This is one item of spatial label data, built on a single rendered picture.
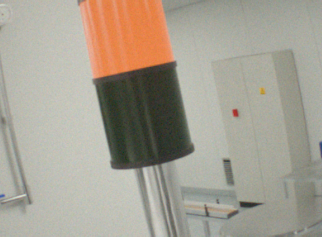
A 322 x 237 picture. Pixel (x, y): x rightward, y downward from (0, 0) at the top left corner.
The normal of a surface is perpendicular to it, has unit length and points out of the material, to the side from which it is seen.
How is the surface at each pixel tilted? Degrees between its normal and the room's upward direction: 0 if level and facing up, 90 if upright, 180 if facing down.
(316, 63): 90
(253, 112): 90
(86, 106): 90
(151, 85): 90
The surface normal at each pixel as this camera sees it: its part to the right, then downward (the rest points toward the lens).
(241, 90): -0.81, 0.22
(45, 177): 0.56, -0.04
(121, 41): -0.10, 0.12
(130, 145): -0.40, 0.18
